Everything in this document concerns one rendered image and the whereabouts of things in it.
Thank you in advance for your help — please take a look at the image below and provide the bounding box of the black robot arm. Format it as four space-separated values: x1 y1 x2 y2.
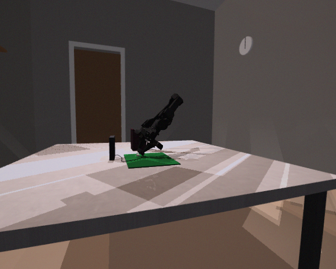
139 93 183 138

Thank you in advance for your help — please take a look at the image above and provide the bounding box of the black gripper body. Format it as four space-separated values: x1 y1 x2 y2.
134 126 163 150

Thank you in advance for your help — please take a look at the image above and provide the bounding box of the green circuit board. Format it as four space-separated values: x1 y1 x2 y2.
124 152 181 169

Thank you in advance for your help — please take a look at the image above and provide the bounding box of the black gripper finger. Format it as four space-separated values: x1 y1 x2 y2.
137 136 146 149
141 142 155 154

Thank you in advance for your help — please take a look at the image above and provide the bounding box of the black cable with plug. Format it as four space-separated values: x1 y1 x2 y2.
137 148 144 158

